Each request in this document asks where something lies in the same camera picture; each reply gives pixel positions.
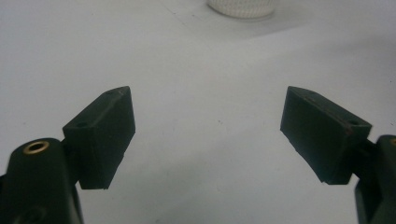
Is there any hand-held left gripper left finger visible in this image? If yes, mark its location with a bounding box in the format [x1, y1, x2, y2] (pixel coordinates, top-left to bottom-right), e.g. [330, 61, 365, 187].
[62, 85, 136, 190]

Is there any white slotted plastic basket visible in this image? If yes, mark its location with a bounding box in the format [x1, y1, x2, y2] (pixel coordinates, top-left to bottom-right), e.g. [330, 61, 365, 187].
[205, 0, 278, 19]

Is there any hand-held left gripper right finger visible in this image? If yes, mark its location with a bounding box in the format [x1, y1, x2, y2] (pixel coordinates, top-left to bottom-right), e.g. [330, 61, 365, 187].
[279, 85, 373, 186]

